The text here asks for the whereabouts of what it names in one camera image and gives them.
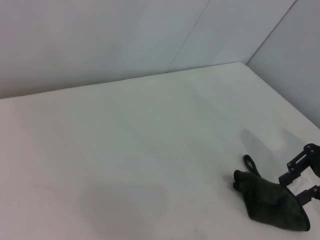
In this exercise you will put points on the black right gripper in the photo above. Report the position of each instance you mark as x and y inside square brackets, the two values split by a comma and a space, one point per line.
[317, 166]

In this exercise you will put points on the dark blue rag with loop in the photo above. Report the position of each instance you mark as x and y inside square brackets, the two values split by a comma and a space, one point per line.
[270, 200]

